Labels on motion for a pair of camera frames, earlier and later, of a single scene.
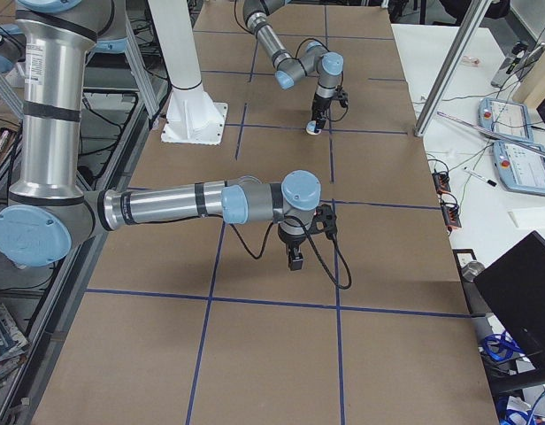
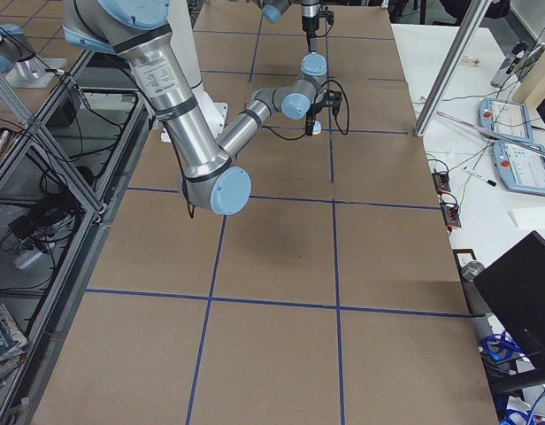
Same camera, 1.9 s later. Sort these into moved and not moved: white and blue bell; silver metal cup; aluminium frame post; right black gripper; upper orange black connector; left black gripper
Moved: right black gripper; left black gripper
Not moved: white and blue bell; upper orange black connector; aluminium frame post; silver metal cup
